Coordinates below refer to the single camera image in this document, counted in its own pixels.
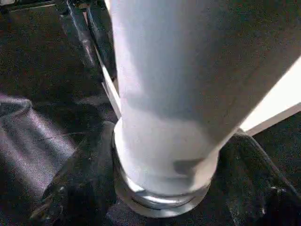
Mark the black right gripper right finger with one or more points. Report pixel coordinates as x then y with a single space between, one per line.
254 183

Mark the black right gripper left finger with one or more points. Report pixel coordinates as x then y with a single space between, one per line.
82 183

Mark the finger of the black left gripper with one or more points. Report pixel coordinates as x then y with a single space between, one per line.
103 35
78 28

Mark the white plastic table leg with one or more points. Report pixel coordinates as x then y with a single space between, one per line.
176 70

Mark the white plastic table top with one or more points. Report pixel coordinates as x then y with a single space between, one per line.
277 106

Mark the black mat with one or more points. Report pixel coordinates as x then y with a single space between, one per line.
35 82

